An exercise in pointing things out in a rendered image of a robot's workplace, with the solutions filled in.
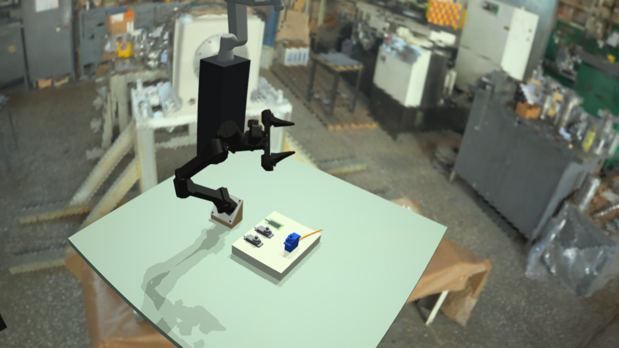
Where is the blue micro servo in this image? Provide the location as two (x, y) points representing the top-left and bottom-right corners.
(283, 229), (323, 253)

